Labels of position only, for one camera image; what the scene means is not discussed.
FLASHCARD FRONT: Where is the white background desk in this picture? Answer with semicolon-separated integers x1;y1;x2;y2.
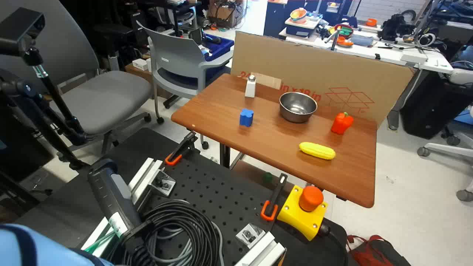
279;26;454;130

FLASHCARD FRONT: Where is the right orange black clamp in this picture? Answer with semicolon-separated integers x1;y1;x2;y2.
260;172;288;221

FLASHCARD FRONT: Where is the light grey plastic chair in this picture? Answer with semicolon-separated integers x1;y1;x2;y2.
140;25;233;107

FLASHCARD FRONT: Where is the brown cardboard sheet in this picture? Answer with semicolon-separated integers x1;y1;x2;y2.
232;32;414;122

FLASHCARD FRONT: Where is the blue cube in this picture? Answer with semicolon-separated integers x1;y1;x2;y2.
239;109;254;127

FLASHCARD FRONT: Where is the left orange black clamp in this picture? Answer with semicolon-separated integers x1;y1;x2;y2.
164;133;196;165

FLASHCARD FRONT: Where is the orange black clamp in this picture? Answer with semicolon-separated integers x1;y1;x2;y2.
164;133;196;165
260;172;288;221

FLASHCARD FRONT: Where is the black coiled cable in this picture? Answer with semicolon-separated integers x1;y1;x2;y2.
121;198;226;266

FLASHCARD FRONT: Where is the black suitcase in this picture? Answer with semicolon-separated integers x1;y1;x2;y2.
400;73;473;138

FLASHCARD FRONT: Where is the yellow toy corn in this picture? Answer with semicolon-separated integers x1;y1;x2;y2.
298;141;335;161

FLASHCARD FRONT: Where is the black perforated breadboard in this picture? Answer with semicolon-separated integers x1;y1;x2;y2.
100;147;349;266

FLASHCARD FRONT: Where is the black camera on tripod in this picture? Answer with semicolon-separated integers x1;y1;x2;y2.
0;7;87;169

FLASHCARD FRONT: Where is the yellow emergency stop box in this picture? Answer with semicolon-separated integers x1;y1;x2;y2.
276;184;326;240

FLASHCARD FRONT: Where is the red black bag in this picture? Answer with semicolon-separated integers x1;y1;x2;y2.
346;234;411;266

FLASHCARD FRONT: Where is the red toy pepper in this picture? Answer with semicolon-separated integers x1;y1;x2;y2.
331;112;355;134

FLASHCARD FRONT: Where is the grey office chair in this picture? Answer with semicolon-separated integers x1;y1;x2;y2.
0;0;152;150

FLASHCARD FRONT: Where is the metal bowl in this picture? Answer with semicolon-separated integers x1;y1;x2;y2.
279;91;318;124

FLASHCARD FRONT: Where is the blue cloth corner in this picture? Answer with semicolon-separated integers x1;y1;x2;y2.
0;223;114;266

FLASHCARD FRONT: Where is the white salt cellar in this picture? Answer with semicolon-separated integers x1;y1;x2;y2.
244;73;256;97

